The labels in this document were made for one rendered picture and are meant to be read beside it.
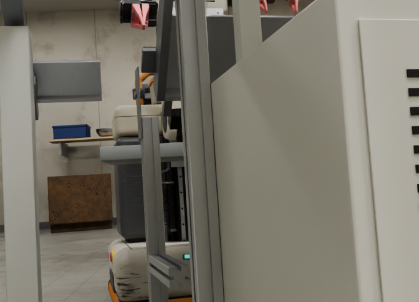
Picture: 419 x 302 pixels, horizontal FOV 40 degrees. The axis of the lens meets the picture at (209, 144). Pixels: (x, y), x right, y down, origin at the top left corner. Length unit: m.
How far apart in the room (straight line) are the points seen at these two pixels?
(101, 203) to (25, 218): 7.52
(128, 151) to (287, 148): 1.07
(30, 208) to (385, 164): 0.84
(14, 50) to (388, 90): 0.88
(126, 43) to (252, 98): 9.78
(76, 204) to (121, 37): 3.32
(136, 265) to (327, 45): 1.47
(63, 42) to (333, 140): 10.18
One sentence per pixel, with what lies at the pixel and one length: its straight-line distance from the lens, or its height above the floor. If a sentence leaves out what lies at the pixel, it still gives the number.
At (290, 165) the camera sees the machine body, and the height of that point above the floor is 0.48.
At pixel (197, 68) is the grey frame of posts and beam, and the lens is 0.88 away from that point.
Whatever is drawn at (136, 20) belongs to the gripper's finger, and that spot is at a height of 0.93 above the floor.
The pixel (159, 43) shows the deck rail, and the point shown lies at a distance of 1.32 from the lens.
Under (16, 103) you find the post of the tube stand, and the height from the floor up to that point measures 0.66.
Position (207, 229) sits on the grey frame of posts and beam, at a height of 0.40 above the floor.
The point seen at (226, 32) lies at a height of 0.82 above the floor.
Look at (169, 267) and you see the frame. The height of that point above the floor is 0.32.
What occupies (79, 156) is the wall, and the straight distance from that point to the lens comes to 10.23.
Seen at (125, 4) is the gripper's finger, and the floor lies 0.97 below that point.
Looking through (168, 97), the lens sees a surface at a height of 0.69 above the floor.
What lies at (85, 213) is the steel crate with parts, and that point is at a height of 0.25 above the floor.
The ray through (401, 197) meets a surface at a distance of 0.49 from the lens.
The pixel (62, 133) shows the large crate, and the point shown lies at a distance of 9.65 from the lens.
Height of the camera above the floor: 0.46
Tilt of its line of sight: 5 degrees up
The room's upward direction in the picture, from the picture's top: 4 degrees counter-clockwise
